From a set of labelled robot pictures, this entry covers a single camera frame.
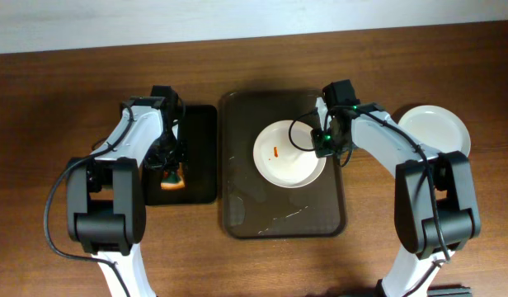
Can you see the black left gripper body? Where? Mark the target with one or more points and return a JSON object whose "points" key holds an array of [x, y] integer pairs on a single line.
{"points": [[167, 163]]}

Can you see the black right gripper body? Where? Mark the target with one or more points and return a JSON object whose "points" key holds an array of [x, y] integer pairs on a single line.
{"points": [[334, 145]]}

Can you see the green orange sponge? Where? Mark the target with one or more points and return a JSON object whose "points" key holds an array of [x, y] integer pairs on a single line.
{"points": [[173, 180]]}

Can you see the white plate with stain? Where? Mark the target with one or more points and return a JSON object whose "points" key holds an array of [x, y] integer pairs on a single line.
{"points": [[281, 163]]}

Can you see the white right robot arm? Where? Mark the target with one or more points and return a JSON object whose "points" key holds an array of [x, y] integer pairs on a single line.
{"points": [[435, 204]]}

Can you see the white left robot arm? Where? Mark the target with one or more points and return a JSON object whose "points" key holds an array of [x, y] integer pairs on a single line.
{"points": [[105, 199]]}

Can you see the small black tray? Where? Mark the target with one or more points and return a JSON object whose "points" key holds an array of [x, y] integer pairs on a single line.
{"points": [[199, 129]]}

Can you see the large brown tray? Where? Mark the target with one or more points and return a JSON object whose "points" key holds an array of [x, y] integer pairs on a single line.
{"points": [[252, 206]]}

